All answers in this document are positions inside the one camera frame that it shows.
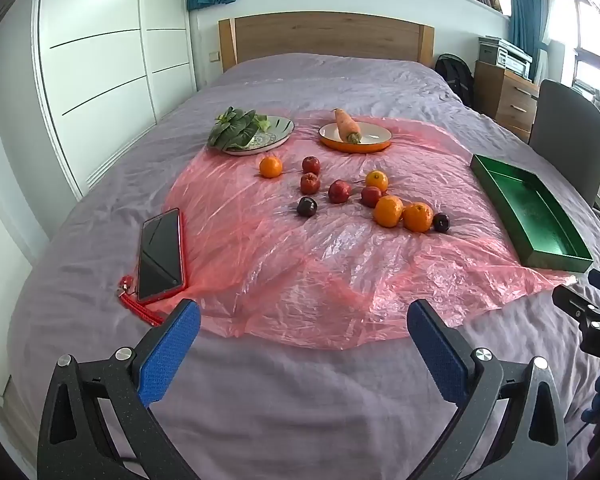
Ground bed with purple sheet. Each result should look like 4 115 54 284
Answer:
7 52 600 480

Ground green bok choy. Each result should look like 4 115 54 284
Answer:
207 106 271 151

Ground wooden headboard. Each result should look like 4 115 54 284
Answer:
218 12 436 73

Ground red lanyard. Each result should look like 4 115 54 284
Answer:
117 276 168 328

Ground smartphone in red case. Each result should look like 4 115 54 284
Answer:
136 207 188 305

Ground grey chair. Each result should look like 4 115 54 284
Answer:
528 79 600 226

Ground orange oval dish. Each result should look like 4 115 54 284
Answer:
318 122 393 154

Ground white wardrobe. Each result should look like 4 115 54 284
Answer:
30 0 201 201

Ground grey printer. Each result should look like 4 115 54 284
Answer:
477 35 533 78

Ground carrot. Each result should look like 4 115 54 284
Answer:
332 108 363 144

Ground green rectangular tray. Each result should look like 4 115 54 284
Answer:
469 153 595 273

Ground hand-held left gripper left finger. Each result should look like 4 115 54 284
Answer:
37 298 202 480

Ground wooden dresser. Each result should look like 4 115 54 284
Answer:
474 60 541 133

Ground window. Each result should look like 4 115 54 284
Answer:
555 0 600 161

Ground pink plastic sheet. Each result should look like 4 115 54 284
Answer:
162 115 578 351

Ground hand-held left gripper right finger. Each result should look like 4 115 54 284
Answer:
406 299 568 480

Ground patterned white plate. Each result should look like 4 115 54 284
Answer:
215 116 295 157

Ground black backpack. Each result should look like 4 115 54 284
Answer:
434 53 476 108

